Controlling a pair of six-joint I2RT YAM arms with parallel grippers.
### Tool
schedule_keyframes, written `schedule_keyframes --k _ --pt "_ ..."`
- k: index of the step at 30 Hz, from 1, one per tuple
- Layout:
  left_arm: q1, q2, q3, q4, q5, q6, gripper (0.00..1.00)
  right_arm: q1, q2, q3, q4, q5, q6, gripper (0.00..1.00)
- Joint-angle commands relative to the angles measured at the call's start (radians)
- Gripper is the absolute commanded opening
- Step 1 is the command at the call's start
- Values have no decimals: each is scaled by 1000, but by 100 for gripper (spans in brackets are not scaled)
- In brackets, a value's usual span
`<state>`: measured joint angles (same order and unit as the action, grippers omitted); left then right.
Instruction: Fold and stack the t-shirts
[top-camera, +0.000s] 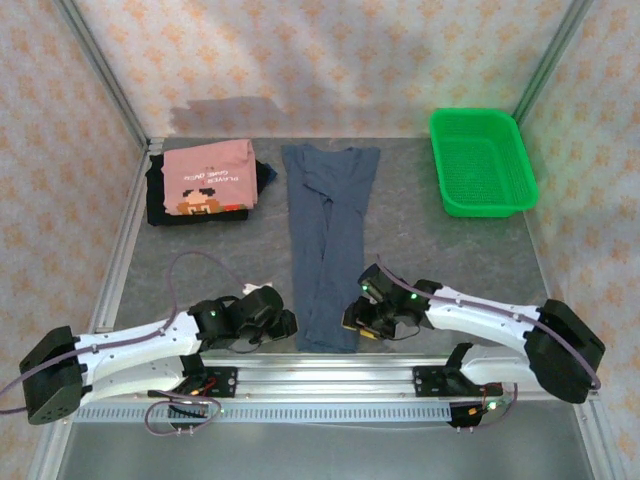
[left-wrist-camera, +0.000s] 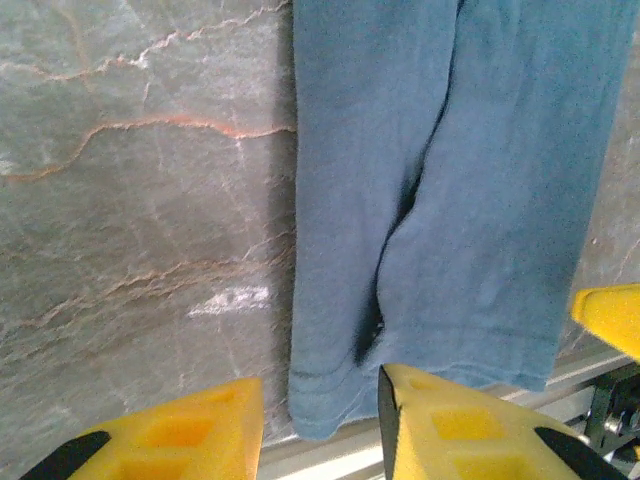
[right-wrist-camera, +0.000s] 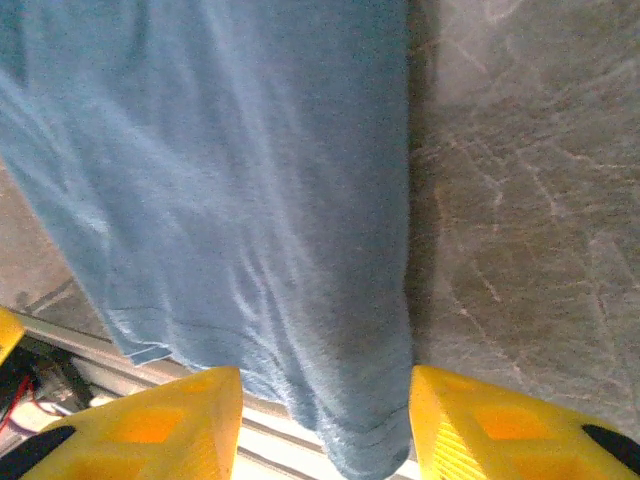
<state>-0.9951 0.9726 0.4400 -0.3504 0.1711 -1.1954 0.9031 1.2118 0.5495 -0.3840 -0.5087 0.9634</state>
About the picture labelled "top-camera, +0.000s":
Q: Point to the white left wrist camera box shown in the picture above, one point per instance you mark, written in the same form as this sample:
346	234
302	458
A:
251	288

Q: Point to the aluminium frame post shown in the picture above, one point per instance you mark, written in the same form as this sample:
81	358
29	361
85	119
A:
105	70
550	55

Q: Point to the pink folded pixel-print t-shirt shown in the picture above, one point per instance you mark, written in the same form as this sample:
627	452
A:
210	170

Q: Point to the aluminium table edge rail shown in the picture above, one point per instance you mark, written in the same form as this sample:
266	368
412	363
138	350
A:
134	200

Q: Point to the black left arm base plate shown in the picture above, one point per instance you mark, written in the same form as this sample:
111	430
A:
225	380

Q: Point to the black folded t-shirt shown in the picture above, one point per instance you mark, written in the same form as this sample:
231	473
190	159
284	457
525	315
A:
156	200

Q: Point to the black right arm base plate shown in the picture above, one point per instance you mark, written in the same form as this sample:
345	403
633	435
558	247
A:
430	380

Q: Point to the navy folded t-shirt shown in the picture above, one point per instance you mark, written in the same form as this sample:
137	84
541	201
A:
269	175

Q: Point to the green plastic basket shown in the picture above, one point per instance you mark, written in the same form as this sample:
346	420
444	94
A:
480	165

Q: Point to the grey metal panel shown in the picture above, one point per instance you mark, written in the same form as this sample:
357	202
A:
320	455

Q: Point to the blue t-shirt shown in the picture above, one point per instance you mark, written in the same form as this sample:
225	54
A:
305	225

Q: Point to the aluminium mounting rail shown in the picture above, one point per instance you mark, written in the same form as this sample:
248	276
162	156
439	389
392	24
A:
325	375

